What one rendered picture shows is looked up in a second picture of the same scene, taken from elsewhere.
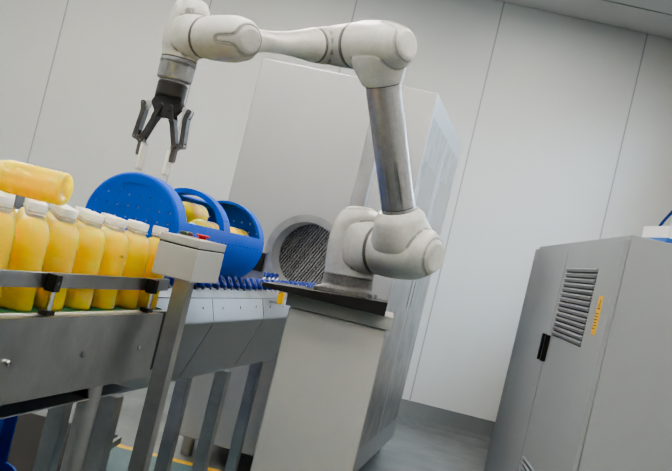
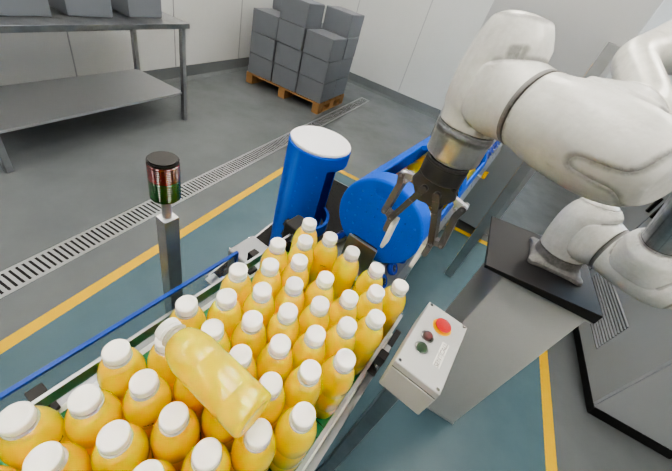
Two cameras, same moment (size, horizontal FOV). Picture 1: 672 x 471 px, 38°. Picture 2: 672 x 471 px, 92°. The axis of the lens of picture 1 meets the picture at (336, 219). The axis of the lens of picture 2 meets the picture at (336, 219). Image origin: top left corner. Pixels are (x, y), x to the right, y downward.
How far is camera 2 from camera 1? 2.04 m
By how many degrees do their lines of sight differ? 41
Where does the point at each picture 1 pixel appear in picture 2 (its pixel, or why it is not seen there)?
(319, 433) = (496, 351)
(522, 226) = not seen: hidden behind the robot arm
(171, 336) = (392, 399)
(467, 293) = not seen: hidden behind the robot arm
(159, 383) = (377, 416)
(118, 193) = (371, 195)
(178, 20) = (488, 72)
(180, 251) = (413, 388)
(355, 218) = (597, 220)
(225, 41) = (595, 179)
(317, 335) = (519, 302)
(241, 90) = not seen: outside the picture
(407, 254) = (654, 295)
